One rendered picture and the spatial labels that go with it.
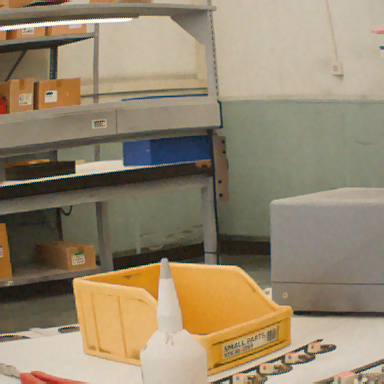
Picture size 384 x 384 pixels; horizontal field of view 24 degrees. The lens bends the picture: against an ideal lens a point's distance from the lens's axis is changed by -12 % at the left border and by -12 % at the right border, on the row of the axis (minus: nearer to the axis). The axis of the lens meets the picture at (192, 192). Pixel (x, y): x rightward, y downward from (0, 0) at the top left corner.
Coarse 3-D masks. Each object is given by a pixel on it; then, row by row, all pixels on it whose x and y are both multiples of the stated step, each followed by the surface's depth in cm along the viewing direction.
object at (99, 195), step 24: (0, 24) 299; (24, 24) 307; (216, 72) 357; (192, 96) 348; (216, 96) 357; (72, 144) 310; (96, 144) 317; (96, 168) 349; (120, 168) 336; (144, 168) 332; (168, 168) 340; (192, 168) 348; (0, 192) 286; (24, 192) 294; (48, 192) 308; (72, 192) 314; (96, 192) 322; (120, 192) 329; (144, 192) 337; (96, 216) 404; (216, 240) 361
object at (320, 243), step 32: (320, 192) 82; (352, 192) 80; (288, 224) 76; (320, 224) 74; (352, 224) 71; (288, 256) 76; (320, 256) 74; (352, 256) 72; (288, 288) 77; (320, 288) 74; (352, 288) 72
